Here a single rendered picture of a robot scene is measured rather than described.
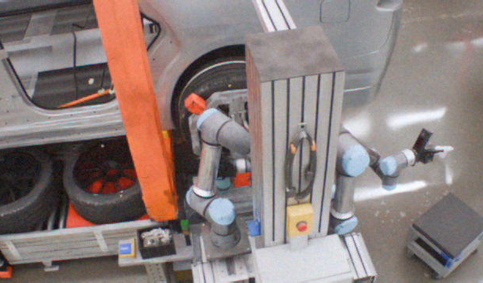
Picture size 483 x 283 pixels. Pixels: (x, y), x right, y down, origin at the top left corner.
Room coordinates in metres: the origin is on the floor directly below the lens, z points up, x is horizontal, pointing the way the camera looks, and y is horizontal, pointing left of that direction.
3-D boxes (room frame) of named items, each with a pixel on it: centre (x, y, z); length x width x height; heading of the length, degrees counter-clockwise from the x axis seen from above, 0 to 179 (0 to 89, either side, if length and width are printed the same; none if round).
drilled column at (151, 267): (1.71, 0.57, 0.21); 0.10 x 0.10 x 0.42; 5
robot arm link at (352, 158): (1.45, -0.43, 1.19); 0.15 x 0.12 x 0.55; 22
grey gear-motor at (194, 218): (2.23, 0.31, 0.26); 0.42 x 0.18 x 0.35; 5
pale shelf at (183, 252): (1.72, 0.54, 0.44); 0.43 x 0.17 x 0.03; 95
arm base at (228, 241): (1.51, 0.11, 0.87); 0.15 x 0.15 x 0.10
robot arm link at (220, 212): (1.51, 0.12, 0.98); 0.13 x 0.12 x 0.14; 42
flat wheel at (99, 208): (2.35, 0.87, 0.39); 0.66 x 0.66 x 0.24
